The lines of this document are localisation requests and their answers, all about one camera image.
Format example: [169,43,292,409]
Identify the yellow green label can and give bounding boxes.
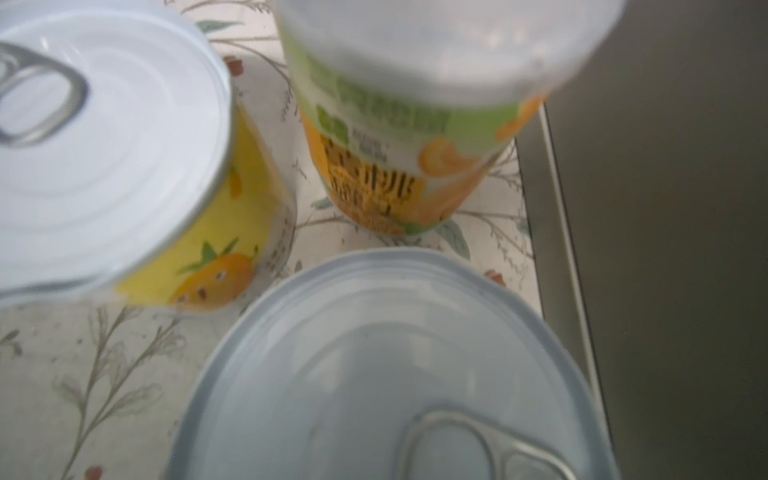
[166,248,620,479]

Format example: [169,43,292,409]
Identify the white metal cabinet counter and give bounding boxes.
[517,1,767,479]

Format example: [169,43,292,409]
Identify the yellow label can back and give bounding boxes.
[272,0,624,235]

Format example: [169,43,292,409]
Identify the floral table mat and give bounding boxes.
[0,0,544,480]

